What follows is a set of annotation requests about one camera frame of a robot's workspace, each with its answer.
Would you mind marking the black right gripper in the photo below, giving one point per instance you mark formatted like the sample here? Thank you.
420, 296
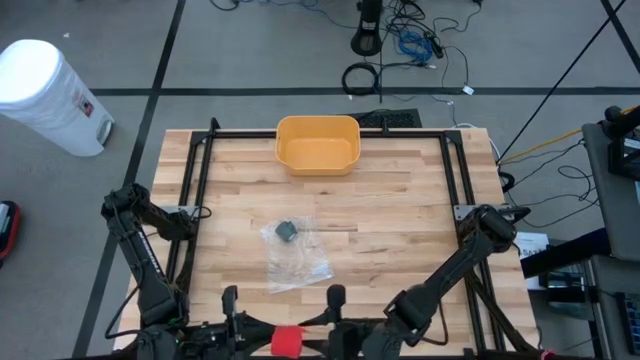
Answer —
336, 305

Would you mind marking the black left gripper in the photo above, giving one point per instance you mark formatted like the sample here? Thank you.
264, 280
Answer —
230, 305

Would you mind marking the red bandage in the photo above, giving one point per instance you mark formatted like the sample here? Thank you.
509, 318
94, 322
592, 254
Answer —
287, 341

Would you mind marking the clear plastic zip bag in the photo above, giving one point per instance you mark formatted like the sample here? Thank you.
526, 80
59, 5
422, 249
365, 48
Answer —
300, 260

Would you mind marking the dark green bandage roll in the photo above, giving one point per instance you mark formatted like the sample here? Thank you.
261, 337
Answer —
286, 232

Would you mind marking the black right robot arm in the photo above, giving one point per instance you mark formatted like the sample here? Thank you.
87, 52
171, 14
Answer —
450, 275

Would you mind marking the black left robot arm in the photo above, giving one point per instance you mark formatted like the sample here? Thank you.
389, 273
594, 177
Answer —
145, 270

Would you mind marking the yellow plastic bin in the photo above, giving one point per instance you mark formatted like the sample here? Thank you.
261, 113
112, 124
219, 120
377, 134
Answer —
317, 150

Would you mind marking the black perforated mat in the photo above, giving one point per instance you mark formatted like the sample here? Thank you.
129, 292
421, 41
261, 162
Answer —
395, 119

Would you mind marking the white paper label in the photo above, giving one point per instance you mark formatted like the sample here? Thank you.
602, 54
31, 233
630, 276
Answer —
532, 245

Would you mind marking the red and black device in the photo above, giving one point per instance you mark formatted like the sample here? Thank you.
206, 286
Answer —
7, 230

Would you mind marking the grey equipment cabinet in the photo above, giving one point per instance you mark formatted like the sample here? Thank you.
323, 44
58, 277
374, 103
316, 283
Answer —
615, 300

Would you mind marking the black stand base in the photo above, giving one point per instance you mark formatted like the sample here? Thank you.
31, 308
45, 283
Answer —
367, 30

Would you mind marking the grey desk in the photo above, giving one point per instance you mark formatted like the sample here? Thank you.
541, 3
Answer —
610, 200

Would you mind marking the white trash can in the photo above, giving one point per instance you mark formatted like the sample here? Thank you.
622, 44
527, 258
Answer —
45, 95

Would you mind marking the thin black slanted pole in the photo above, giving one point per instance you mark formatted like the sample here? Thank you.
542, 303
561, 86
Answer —
560, 83

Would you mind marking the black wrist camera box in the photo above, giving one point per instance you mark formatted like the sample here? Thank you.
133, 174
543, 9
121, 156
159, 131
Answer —
210, 340

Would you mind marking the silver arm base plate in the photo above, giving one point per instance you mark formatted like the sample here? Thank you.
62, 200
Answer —
462, 212
175, 210

